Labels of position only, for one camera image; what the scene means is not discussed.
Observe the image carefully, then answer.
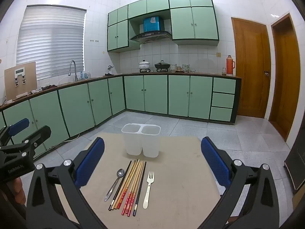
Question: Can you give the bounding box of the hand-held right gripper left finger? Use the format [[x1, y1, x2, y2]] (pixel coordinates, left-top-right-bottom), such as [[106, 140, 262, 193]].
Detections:
[[26, 137, 112, 229]]

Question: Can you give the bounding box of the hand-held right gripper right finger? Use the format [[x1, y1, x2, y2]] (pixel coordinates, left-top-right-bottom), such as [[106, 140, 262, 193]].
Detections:
[[198, 136, 282, 229]]

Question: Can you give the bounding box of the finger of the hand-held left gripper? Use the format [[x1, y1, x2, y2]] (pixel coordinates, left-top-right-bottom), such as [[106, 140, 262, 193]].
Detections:
[[0, 125, 51, 159], [0, 118, 30, 146]]

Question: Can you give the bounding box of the metal spoon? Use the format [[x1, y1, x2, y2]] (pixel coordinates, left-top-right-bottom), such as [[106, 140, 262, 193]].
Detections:
[[104, 169, 125, 202]]

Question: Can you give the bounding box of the row of chopsticks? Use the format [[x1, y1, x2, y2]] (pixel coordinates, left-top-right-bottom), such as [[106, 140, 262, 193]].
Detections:
[[108, 159, 147, 217]]

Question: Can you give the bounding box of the white two-compartment utensil holder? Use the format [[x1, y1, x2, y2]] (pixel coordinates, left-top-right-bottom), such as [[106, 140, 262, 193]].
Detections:
[[121, 123, 161, 158]]

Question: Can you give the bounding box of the white plastic fork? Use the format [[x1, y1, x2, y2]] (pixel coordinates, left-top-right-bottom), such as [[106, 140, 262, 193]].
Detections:
[[142, 171, 155, 210]]

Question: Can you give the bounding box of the person's left hand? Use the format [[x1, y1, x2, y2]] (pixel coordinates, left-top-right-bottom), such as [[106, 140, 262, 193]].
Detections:
[[13, 177, 27, 205]]

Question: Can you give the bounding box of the brown board with scale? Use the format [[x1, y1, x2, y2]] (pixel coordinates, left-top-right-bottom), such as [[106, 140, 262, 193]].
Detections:
[[4, 61, 38, 101]]

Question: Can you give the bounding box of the green base cabinet run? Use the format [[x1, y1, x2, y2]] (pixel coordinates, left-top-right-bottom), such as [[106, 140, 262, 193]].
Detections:
[[123, 74, 242, 124], [0, 76, 126, 158]]

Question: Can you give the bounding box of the metal kitchen faucet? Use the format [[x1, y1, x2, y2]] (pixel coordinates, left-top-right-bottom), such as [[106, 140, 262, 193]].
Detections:
[[69, 60, 78, 81]]

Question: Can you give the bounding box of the black box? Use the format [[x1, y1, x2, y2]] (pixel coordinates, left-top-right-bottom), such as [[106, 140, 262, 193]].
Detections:
[[283, 141, 305, 195]]

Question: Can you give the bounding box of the white window blind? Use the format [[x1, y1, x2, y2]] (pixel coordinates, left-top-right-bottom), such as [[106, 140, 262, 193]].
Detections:
[[15, 5, 87, 81]]

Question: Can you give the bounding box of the red thermos flask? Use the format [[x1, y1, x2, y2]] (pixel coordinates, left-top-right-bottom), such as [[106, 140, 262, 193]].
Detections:
[[226, 55, 236, 76]]

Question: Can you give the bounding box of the wooden door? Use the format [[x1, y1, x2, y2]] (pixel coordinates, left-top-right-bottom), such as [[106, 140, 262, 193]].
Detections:
[[231, 17, 271, 119], [269, 13, 301, 142]]

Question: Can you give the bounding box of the black wok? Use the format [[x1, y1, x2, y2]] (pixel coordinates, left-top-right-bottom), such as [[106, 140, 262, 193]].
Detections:
[[154, 60, 171, 70]]

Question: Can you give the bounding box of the white floor cable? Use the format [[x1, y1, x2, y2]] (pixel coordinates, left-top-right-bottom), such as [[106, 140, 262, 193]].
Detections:
[[56, 134, 80, 146]]

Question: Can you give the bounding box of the green wall cabinet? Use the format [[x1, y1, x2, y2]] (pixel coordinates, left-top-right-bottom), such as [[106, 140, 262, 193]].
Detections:
[[168, 0, 220, 47], [107, 5, 141, 52], [128, 0, 171, 19]]

